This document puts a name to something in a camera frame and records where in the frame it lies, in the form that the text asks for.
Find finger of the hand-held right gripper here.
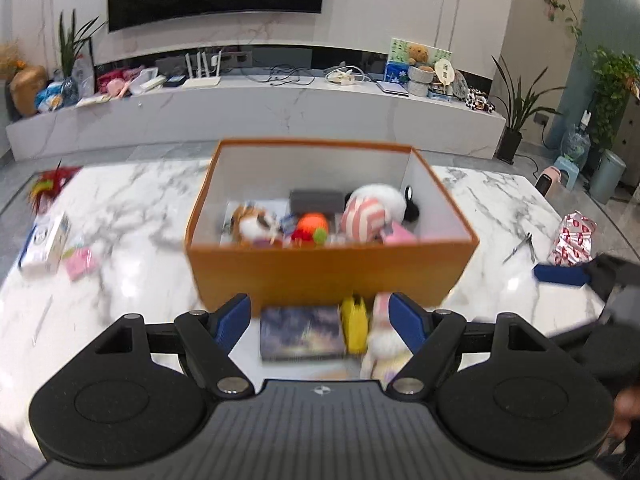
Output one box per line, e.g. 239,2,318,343
534,255,640,303

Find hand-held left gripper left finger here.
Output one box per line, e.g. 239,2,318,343
95,294,252,401

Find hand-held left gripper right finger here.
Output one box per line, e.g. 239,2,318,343
387,292,550,401

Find white crochet bunny plush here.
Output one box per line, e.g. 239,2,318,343
359,292,416,382

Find pink notebook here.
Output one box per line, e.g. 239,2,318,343
383,222,419,246

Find orange cardboard box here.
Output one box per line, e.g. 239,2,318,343
184,138,481,317

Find raccoon plush toy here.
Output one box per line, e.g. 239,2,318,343
227,202,281,247

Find dark grey square box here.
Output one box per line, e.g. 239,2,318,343
289,188,347,217

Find person's right hand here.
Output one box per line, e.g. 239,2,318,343
614,387,640,438

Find red and silver foil packet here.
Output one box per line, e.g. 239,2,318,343
547,209,599,267

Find metal tweezers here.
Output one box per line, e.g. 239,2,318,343
502,232,539,265

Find yellow banana toy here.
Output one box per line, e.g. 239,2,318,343
340,295,370,357

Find dark starry notebook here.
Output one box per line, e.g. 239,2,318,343
259,305,347,362

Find pink space heater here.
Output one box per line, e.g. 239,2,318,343
533,165,564,199

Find light blue plastic stool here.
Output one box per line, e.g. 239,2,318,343
552,154,584,191

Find grey pedal trash bin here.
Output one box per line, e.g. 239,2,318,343
589,148,627,205

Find pink striped plush toy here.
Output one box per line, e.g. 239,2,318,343
340,195,390,242

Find black and white rabbit plush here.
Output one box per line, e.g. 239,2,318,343
350,183,422,225

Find orange plush toy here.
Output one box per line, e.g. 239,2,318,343
291,212,331,247

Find clear water bottle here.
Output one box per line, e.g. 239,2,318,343
559,122,591,169

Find pink small packet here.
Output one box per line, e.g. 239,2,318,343
64,246,97,282

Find potted plant in black pot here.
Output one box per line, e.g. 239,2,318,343
492,54,564,165

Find cow pattern toys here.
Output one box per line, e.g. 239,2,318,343
464,87,499,114

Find tall leafy green plant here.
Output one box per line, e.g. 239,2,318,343
589,44,640,151

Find white and blue carton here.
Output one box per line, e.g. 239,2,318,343
19,211,69,274

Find white marble tv console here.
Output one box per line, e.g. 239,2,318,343
5,74,507,162

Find colourful feather toy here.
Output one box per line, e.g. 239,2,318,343
29,166,82,212

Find grey laptop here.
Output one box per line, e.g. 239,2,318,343
374,79,409,97

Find round paper fan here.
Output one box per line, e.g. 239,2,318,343
433,57,456,86

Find white knitted basket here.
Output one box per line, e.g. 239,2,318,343
407,65,435,97

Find white wifi router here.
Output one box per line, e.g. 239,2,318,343
180,51,224,90

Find white power strip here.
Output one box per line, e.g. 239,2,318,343
324,62,374,86

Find brown teddy bear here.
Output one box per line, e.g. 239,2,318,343
405,43,434,71

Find blue and green painting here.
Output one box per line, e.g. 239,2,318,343
384,37,453,86

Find hanging vine plant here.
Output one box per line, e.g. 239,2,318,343
527,0,584,44

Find blue and white snack bag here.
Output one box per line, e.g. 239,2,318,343
34,79,66,111

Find gold vase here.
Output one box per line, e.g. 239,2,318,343
9,64,49,119

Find green plant in glass vase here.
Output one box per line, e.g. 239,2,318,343
57,9,109,97

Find dried yellow flowers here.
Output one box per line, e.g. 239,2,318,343
0,42,27,81

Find black cables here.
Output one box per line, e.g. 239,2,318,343
249,63,316,86

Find black picture frame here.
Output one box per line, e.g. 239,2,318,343
74,37,97,99

